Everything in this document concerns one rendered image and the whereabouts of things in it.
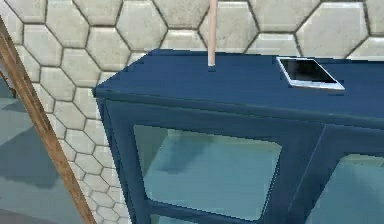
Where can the dark blue glass-door cabinet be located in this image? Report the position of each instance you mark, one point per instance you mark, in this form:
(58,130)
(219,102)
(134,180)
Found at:
(213,90)

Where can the pale pink thin rod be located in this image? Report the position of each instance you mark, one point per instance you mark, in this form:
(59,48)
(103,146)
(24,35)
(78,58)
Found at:
(212,33)

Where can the brown wooden door frame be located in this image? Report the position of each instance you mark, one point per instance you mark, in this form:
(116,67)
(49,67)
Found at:
(36,113)

